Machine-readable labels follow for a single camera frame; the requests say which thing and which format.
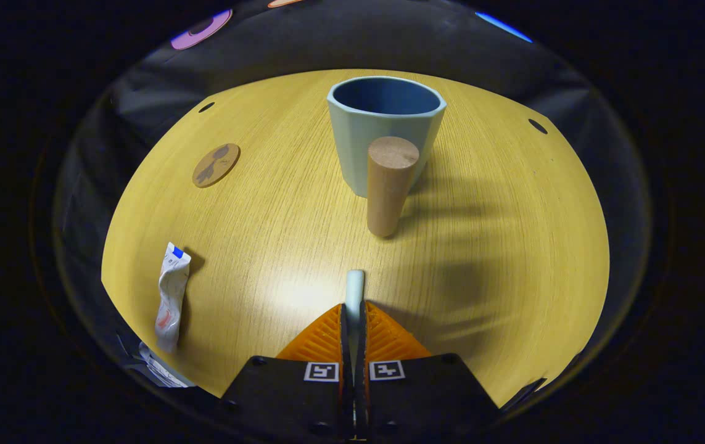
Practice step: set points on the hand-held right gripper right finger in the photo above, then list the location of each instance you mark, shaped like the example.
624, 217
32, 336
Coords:
426, 401

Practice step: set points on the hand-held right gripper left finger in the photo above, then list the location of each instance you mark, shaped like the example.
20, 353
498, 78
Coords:
284, 401

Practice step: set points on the pale green toothbrush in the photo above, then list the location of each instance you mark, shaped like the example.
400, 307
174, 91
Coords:
354, 290

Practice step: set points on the white toothpaste tube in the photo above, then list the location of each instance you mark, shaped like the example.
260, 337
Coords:
172, 296

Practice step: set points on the round wooden coaster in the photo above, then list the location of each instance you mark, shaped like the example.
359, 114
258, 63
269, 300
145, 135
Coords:
216, 165

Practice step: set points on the wooden desktop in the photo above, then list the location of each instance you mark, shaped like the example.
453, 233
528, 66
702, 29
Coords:
266, 246

